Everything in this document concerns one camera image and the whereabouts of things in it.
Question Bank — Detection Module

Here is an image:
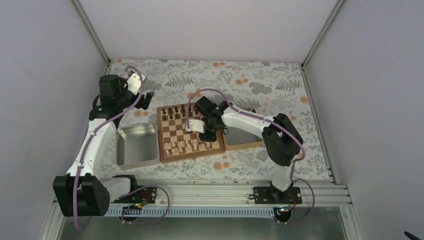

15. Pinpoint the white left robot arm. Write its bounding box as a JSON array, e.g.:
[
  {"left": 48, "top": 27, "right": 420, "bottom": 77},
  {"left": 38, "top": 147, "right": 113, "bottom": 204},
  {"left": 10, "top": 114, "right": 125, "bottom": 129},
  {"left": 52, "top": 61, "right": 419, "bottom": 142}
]
[{"left": 52, "top": 72, "right": 154, "bottom": 217}]

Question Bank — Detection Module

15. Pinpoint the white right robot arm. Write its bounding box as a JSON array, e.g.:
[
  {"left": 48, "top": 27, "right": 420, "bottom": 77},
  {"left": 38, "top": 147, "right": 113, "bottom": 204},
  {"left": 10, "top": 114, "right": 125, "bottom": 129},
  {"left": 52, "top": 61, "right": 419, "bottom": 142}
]
[{"left": 185, "top": 96, "right": 305, "bottom": 204}]

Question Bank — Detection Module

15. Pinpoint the wooden chess board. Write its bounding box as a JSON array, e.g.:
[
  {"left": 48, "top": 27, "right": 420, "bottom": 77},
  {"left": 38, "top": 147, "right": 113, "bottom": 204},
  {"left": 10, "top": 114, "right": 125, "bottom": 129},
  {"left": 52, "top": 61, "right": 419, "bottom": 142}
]
[{"left": 157, "top": 103, "right": 226, "bottom": 164}]

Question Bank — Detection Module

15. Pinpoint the yellow tin box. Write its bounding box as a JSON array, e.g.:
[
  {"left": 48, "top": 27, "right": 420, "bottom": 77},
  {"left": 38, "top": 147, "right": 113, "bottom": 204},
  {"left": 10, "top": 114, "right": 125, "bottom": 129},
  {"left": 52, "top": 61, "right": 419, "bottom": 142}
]
[{"left": 222, "top": 107, "right": 263, "bottom": 151}]

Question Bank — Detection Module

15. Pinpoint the silver empty tin box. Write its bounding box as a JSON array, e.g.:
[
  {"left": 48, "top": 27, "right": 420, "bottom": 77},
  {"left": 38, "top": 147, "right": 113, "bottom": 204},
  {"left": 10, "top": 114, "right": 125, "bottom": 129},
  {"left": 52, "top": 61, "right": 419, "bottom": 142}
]
[{"left": 116, "top": 123, "right": 160, "bottom": 170}]

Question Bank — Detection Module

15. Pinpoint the floral table mat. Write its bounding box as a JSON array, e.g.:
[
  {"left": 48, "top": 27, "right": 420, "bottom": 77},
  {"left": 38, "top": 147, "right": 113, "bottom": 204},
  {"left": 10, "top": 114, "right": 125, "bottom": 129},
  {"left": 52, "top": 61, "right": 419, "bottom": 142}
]
[{"left": 110, "top": 59, "right": 331, "bottom": 181}]

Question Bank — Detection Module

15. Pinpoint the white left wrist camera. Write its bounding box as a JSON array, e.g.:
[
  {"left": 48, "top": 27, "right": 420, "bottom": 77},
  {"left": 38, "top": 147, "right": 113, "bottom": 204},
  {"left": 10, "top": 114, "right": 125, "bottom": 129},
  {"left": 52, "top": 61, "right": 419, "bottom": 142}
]
[{"left": 126, "top": 72, "right": 146, "bottom": 95}]

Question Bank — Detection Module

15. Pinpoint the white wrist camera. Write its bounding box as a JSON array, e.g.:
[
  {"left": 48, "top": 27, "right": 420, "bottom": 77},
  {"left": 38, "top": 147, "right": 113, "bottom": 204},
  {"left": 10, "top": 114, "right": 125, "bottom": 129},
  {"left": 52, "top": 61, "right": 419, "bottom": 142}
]
[
  {"left": 185, "top": 119, "right": 205, "bottom": 133},
  {"left": 126, "top": 72, "right": 146, "bottom": 95}
]

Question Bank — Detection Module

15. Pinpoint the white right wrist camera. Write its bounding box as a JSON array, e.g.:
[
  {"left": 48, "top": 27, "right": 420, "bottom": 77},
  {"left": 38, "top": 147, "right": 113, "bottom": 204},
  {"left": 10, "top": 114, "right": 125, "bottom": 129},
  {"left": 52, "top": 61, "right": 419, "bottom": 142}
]
[{"left": 185, "top": 119, "right": 205, "bottom": 133}]

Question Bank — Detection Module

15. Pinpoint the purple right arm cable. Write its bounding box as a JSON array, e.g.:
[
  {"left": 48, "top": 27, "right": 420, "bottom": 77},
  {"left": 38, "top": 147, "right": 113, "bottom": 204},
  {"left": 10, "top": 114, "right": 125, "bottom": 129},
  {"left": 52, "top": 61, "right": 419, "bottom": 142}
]
[{"left": 185, "top": 88, "right": 316, "bottom": 226}]

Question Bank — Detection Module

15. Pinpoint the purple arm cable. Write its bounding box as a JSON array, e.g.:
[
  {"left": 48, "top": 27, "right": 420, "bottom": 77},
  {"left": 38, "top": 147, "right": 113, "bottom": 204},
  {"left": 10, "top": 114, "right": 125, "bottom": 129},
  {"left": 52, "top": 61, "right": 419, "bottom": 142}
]
[
  {"left": 72, "top": 65, "right": 145, "bottom": 232},
  {"left": 185, "top": 88, "right": 316, "bottom": 226}
]

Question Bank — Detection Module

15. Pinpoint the aluminium frame post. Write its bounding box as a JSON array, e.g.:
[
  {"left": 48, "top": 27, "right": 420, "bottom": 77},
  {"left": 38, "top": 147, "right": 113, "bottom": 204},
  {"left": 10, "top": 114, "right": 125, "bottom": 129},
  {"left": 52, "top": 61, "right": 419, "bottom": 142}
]
[{"left": 70, "top": 0, "right": 111, "bottom": 66}]

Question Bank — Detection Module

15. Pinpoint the aluminium mounting rail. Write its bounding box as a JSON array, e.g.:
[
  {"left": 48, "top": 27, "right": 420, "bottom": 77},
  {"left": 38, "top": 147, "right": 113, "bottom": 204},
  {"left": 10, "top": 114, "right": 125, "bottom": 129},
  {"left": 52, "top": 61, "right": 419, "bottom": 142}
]
[{"left": 99, "top": 178, "right": 353, "bottom": 219}]

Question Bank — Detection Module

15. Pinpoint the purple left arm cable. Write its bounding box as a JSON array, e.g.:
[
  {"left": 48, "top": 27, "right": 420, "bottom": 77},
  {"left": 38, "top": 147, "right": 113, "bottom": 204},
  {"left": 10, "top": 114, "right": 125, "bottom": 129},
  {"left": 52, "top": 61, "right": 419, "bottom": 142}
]
[{"left": 72, "top": 65, "right": 145, "bottom": 232}]

